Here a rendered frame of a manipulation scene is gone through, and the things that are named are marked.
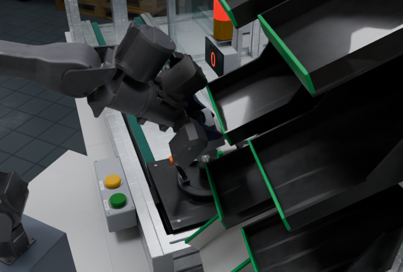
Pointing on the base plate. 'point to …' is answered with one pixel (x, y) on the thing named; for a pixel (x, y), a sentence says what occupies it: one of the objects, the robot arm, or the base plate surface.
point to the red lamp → (219, 13)
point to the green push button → (117, 200)
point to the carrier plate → (180, 208)
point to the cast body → (209, 126)
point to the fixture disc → (195, 185)
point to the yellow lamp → (222, 29)
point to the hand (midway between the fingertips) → (201, 120)
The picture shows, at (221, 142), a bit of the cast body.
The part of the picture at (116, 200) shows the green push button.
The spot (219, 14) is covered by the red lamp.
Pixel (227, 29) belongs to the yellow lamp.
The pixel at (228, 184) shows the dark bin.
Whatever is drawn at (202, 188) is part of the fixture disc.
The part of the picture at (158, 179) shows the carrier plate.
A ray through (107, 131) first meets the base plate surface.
